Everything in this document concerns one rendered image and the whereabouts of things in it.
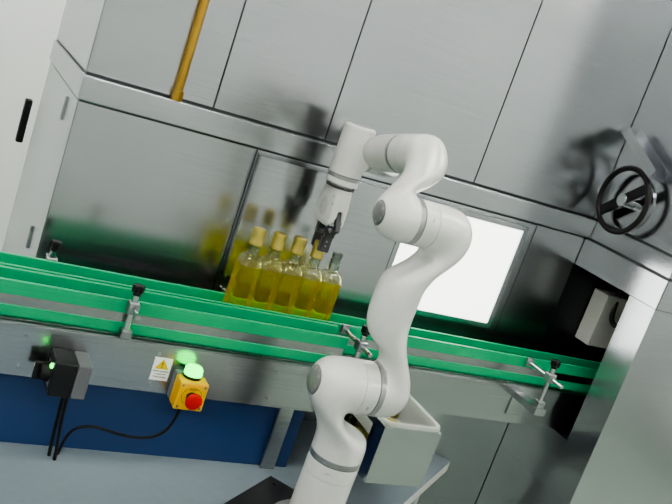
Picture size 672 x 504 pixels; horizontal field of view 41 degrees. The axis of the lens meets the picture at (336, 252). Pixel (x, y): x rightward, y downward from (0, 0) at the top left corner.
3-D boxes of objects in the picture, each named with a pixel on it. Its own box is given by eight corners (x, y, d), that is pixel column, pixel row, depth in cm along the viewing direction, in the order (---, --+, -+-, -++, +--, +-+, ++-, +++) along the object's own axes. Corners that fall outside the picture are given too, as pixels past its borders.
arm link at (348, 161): (355, 174, 232) (324, 166, 228) (372, 126, 229) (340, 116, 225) (368, 183, 225) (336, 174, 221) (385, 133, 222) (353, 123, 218)
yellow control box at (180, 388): (193, 399, 213) (202, 371, 212) (201, 414, 207) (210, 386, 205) (165, 396, 210) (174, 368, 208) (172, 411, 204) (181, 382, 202)
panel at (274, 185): (484, 324, 280) (524, 224, 273) (489, 328, 277) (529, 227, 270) (219, 272, 238) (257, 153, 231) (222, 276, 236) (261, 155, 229)
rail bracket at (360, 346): (340, 352, 239) (355, 310, 236) (366, 381, 225) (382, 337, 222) (330, 351, 238) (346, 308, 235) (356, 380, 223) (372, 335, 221)
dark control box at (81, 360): (78, 385, 201) (88, 351, 199) (83, 402, 194) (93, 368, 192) (41, 380, 197) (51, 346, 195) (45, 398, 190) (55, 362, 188)
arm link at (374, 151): (450, 147, 206) (387, 146, 233) (391, 129, 199) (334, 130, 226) (441, 185, 206) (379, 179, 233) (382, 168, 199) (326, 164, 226)
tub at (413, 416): (394, 416, 244) (404, 388, 243) (432, 460, 225) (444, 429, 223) (339, 409, 236) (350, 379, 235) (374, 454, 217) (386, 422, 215)
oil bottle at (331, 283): (312, 340, 243) (337, 268, 238) (319, 349, 238) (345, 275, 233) (294, 337, 240) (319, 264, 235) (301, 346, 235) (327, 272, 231)
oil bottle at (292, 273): (274, 333, 237) (299, 260, 233) (281, 342, 233) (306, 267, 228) (254, 330, 235) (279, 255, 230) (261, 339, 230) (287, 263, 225)
